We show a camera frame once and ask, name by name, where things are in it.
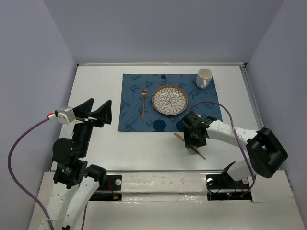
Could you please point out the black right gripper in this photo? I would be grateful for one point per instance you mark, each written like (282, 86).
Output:
(189, 141)

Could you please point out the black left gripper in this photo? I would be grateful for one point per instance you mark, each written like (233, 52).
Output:
(104, 113)

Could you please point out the copper table knife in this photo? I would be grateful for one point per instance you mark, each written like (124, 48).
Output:
(194, 149)

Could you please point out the floral plate with brown rim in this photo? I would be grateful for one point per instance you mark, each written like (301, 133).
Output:
(170, 100)

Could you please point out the blue letter-print cloth placemat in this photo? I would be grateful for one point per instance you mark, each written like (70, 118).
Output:
(201, 101)

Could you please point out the white ceramic mug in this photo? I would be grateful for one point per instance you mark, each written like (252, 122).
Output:
(203, 78)

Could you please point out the copper fork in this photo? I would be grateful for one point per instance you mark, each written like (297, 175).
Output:
(144, 95)

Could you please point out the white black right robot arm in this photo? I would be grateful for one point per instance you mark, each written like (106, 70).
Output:
(263, 153)

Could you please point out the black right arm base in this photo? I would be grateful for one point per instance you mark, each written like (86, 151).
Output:
(218, 190)

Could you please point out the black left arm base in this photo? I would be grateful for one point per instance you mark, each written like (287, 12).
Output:
(109, 192)

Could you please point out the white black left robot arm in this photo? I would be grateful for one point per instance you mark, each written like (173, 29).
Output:
(74, 180)

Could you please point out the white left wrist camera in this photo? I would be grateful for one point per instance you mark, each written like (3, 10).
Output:
(63, 115)

